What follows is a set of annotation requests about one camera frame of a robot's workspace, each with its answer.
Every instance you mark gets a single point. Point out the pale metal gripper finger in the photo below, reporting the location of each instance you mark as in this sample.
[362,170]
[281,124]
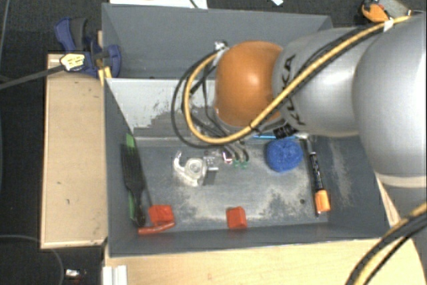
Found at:
[211,173]

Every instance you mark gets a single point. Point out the blue sponge ball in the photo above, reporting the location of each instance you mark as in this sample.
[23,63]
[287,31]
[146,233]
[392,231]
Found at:
[283,155]

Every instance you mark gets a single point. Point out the black and green brush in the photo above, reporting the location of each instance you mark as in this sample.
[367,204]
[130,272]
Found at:
[133,173]

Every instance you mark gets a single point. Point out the black marker with orange cap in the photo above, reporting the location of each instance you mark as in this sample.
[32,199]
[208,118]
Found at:
[316,173]

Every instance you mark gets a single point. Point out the grey metal bin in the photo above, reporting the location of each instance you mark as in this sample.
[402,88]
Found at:
[160,43]

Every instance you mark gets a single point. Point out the pale wood board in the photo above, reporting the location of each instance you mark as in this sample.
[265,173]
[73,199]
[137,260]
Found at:
[73,157]

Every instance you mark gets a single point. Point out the black cylinder on white bracket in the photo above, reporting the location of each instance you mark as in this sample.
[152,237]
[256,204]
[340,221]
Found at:
[284,132]

